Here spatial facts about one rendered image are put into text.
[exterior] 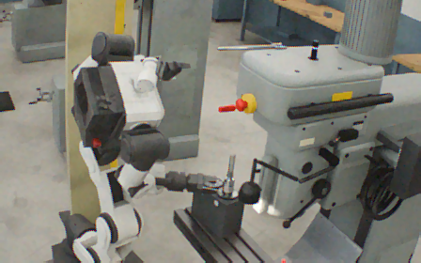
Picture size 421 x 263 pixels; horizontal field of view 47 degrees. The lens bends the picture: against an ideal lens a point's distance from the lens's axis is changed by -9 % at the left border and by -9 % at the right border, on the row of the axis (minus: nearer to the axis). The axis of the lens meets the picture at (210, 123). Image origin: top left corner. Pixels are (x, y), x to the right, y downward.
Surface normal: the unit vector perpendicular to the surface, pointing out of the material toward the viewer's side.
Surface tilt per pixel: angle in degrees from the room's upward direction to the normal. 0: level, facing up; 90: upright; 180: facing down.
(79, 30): 90
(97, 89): 34
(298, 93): 90
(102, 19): 90
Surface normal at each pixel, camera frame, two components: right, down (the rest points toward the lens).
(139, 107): 0.45, -0.51
